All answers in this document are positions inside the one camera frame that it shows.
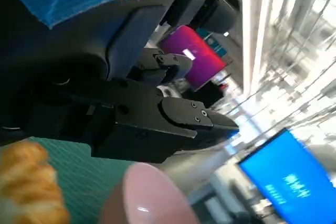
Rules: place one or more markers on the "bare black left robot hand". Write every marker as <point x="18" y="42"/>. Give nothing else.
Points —
<point x="78" y="64"/>

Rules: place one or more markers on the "long striped toy bread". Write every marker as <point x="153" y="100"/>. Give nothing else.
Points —
<point x="26" y="187"/>

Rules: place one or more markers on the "pink bowl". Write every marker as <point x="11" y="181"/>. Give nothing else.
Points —
<point x="147" y="197"/>

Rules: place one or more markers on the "green cutting mat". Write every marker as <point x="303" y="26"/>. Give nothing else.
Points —
<point x="86" y="176"/>

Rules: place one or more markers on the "purple red screen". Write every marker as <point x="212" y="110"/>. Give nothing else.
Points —
<point x="202" y="61"/>

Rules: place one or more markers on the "large blue screen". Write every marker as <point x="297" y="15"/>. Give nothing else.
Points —
<point x="294" y="176"/>

